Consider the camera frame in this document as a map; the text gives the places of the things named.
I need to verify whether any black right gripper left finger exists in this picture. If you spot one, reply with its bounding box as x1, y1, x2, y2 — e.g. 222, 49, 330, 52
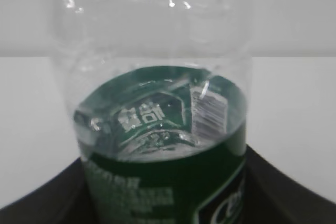
1, 159, 99, 224

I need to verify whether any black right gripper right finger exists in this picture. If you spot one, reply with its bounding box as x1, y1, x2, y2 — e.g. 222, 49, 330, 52
243, 147, 335, 224

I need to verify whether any clear green-label water bottle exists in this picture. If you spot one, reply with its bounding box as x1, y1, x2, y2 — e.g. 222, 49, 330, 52
45, 0, 252, 223

